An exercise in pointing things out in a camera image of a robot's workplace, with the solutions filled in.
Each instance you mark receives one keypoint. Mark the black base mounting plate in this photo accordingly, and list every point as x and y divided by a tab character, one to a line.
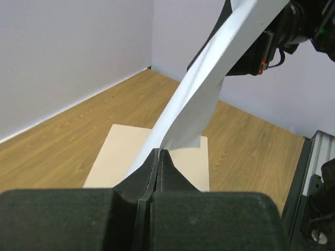
292	201

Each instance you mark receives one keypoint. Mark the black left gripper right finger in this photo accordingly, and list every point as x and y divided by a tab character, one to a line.
183	218

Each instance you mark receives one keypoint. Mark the left aluminium frame rail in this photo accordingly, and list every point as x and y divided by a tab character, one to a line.
322	151

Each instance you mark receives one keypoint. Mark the beige file folder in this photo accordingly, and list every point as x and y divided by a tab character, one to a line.
122	145

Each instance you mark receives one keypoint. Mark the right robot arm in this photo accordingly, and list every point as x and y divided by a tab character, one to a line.
298	22

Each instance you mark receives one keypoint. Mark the white paper sheet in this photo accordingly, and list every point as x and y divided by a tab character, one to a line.
192	105

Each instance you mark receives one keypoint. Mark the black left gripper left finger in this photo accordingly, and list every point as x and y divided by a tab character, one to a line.
115	218

